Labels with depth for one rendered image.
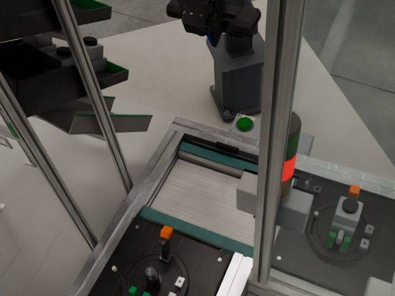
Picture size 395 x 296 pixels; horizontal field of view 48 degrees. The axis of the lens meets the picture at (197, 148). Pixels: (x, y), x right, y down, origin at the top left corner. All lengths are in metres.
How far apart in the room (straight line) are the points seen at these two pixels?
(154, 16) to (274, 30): 2.78
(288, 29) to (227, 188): 0.73
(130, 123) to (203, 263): 0.37
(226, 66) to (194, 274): 0.53
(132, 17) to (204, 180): 2.22
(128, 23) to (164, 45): 1.61
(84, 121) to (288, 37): 0.60
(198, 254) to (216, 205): 0.16
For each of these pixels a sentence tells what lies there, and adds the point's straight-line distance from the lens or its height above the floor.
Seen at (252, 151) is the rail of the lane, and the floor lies 0.96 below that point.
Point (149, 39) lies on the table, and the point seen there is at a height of 0.86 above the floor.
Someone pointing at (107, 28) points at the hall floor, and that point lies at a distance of 3.17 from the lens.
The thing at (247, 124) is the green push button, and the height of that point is 0.97.
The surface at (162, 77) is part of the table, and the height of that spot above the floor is 0.86.
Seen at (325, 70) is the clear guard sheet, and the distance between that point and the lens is 0.46.
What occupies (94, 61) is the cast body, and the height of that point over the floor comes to 1.23.
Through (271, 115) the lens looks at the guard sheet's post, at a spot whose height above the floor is 1.46.
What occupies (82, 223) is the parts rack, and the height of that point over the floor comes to 1.01.
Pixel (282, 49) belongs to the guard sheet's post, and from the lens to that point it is 0.44.
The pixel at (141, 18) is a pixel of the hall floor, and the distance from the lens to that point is 3.19.
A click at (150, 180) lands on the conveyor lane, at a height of 0.96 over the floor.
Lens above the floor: 1.86
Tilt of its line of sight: 53 degrees down
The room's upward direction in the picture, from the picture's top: 7 degrees counter-clockwise
